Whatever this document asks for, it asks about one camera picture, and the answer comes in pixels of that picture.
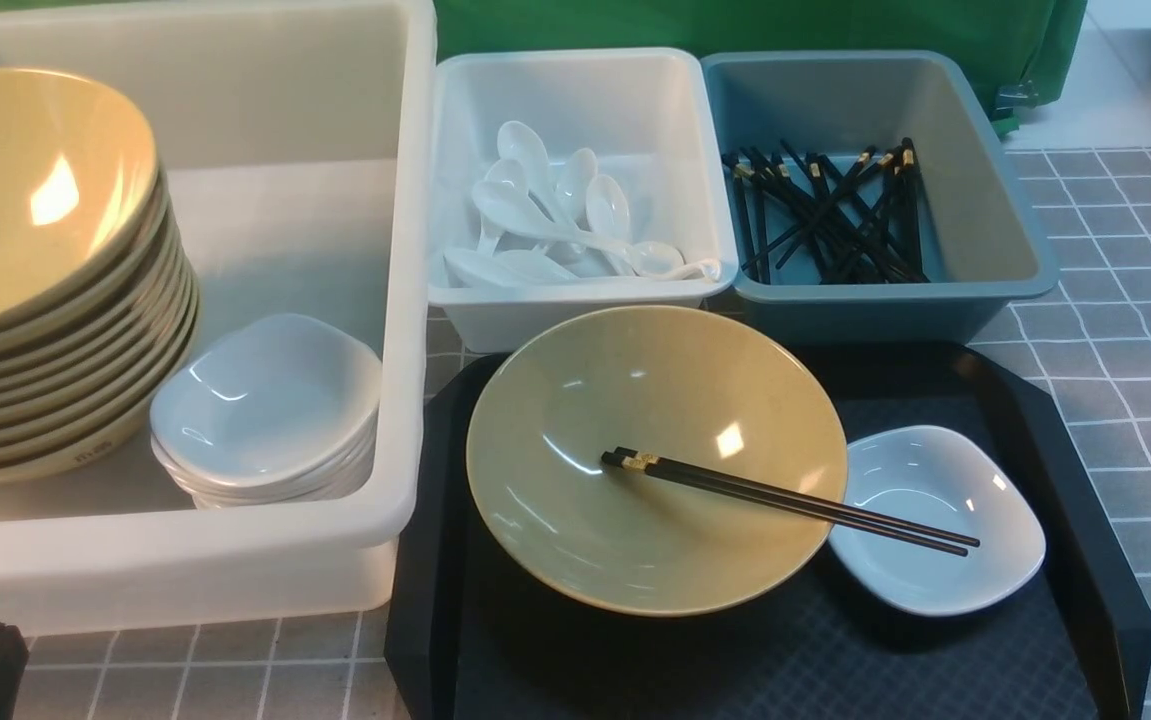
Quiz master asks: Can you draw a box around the beige noodle bowl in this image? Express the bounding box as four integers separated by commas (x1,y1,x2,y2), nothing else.
466,305,848,618

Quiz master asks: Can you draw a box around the black chopstick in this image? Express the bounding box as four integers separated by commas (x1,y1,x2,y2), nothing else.
612,447,981,549
601,453,970,558

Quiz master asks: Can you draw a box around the white square sauce dish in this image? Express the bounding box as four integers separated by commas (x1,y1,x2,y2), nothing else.
828,426,1047,618

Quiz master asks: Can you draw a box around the top stacked beige bowl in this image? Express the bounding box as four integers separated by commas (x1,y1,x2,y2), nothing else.
0,67,159,329

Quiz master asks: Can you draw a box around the top stacked white dish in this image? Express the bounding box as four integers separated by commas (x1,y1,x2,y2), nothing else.
150,313,383,500

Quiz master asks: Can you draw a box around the black serving tray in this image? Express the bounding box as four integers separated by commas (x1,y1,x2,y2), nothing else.
384,342,1151,719

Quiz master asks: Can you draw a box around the large white plastic bin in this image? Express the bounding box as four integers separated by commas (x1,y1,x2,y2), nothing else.
0,1,435,635

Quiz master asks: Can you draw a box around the white soup spoon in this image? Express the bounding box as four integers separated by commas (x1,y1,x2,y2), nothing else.
555,147,599,225
442,247,534,288
496,120,576,227
585,174,633,243
471,181,694,281

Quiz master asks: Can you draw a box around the small white plastic bin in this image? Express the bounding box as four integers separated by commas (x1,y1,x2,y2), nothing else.
428,47,738,354

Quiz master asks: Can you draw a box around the blue-grey plastic bin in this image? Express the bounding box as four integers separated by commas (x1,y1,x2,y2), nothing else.
700,49,1058,345

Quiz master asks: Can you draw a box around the green cloth backdrop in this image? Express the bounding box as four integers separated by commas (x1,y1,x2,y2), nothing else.
0,0,1089,138

